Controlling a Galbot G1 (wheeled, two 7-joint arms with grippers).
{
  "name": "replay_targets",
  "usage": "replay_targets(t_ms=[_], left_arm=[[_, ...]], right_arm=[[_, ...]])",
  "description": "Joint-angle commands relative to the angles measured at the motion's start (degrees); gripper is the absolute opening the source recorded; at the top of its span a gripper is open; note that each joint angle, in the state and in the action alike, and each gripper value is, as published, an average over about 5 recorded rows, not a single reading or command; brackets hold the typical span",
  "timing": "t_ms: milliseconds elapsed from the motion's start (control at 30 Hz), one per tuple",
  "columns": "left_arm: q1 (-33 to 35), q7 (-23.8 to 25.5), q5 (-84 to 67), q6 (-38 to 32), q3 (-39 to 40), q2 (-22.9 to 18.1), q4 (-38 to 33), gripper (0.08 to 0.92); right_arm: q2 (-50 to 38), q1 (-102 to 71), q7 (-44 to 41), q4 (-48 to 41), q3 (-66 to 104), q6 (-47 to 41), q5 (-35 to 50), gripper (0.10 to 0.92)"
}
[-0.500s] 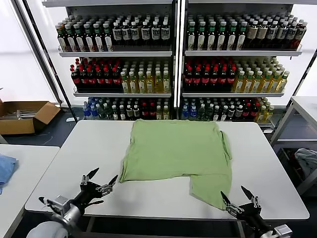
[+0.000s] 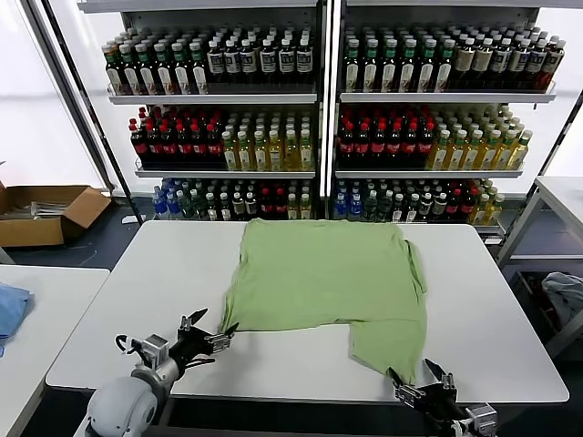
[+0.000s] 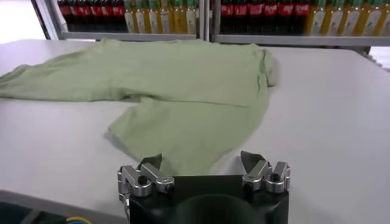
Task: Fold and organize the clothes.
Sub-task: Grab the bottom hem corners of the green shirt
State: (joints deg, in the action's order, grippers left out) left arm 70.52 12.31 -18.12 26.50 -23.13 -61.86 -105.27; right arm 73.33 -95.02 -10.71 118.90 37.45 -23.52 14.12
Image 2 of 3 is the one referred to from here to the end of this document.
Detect brown cardboard box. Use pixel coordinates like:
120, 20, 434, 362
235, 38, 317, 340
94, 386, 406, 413
0, 184, 113, 248

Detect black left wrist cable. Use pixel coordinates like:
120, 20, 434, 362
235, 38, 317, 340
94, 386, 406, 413
114, 334, 147, 356

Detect dark storage crate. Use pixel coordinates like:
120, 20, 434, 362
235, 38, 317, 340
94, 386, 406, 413
518, 270, 583, 347

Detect beige-label dark drink bottle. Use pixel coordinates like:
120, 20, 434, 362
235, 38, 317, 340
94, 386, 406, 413
455, 38, 477, 90
473, 38, 496, 90

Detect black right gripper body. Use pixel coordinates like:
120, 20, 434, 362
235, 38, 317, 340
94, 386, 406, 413
394, 383, 457, 418

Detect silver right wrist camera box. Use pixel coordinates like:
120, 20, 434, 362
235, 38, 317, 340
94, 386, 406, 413
464, 401, 498, 436

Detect grey metal side table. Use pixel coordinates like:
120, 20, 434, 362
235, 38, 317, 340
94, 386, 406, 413
496, 175, 583, 361

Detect blue-label dark drink bottle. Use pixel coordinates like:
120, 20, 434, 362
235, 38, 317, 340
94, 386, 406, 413
295, 38, 314, 86
277, 38, 296, 86
222, 39, 242, 86
207, 40, 227, 86
259, 39, 278, 86
545, 39, 568, 90
240, 39, 260, 86
529, 39, 551, 90
494, 38, 515, 90
512, 39, 533, 90

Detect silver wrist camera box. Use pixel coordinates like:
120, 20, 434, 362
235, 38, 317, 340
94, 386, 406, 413
142, 333, 170, 371
464, 401, 498, 436

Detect dark metal window post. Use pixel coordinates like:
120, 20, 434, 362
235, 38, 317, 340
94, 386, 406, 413
25, 0, 145, 225

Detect grey crumpled cloth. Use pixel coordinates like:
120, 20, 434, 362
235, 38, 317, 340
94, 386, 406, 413
540, 271, 583, 329

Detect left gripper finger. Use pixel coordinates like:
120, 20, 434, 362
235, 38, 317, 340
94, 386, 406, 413
210, 322, 240, 351
180, 308, 210, 331

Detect clear plastic packing pieces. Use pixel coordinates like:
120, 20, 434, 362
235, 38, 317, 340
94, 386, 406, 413
8, 199, 69, 220

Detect blue folded cloth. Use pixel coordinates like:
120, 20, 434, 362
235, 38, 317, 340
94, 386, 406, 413
0, 281, 36, 345

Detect green t-shirt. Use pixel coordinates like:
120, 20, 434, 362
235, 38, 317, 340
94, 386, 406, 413
218, 217, 429, 386

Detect red-cap cola bottle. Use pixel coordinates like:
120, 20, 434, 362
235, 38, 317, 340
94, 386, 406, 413
445, 188, 461, 223
176, 118, 193, 168
371, 120, 388, 168
190, 118, 209, 168
272, 186, 288, 221
339, 120, 357, 168
459, 187, 476, 223
386, 120, 404, 168
355, 120, 373, 168
129, 117, 148, 168
403, 120, 420, 168
159, 118, 178, 168
145, 118, 163, 168
418, 120, 436, 168
259, 186, 274, 221
207, 122, 224, 168

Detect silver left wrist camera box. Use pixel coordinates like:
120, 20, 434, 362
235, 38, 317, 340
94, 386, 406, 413
142, 333, 170, 371

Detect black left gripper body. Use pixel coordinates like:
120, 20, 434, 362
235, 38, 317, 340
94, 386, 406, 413
170, 325, 215, 365

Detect green-cap dark tea bottle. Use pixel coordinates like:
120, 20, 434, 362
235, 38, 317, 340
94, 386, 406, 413
362, 38, 382, 92
118, 44, 139, 96
400, 38, 419, 92
170, 42, 191, 96
381, 38, 401, 92
152, 43, 173, 96
435, 39, 456, 91
104, 41, 123, 96
189, 41, 210, 96
135, 44, 156, 96
343, 38, 363, 92
418, 38, 437, 92

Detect grey metal shelf rack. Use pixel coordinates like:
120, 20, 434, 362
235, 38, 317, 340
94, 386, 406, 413
328, 0, 559, 229
76, 0, 330, 224

